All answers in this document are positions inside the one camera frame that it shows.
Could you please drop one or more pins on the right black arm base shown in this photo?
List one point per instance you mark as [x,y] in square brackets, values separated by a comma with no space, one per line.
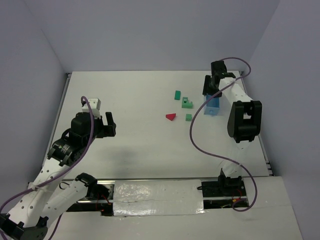
[224,188]

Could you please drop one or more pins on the silver tape covered panel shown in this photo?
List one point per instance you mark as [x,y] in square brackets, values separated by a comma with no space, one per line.
[157,198]

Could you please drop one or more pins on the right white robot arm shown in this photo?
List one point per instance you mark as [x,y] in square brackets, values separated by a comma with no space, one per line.
[243,125]

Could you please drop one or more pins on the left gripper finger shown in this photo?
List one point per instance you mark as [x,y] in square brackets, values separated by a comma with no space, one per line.
[98,128]
[110,128]

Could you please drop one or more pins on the aluminium rail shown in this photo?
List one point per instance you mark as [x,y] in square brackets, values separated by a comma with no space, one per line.
[111,180]

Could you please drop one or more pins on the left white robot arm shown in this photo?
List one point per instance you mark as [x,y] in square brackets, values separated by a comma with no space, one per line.
[32,216]

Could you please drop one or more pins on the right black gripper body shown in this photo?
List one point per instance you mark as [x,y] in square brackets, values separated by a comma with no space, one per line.
[212,85]

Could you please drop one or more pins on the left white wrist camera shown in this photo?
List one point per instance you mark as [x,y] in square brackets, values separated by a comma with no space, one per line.
[95,105]

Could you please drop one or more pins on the green castle notched block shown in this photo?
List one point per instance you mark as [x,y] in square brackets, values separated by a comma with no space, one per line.
[187,106]

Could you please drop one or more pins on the blue plastic box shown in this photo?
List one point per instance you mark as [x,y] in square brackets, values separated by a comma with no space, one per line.
[212,107]

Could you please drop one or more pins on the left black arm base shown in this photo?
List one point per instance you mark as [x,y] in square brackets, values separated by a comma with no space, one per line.
[98,197]

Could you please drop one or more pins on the green windowed cube block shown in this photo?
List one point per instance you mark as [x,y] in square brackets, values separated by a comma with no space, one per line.
[185,101]

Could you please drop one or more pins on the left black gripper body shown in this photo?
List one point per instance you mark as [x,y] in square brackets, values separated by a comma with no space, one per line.
[105,127]

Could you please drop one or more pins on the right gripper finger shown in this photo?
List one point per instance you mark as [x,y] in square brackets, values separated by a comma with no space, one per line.
[215,85]
[207,88]

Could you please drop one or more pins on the green rectangular block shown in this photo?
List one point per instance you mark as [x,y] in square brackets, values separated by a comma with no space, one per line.
[177,95]

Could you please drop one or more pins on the small green cube block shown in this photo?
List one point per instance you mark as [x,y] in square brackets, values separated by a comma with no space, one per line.
[188,117]

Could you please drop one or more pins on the red triangular prism block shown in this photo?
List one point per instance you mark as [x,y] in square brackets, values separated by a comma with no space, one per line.
[171,116]

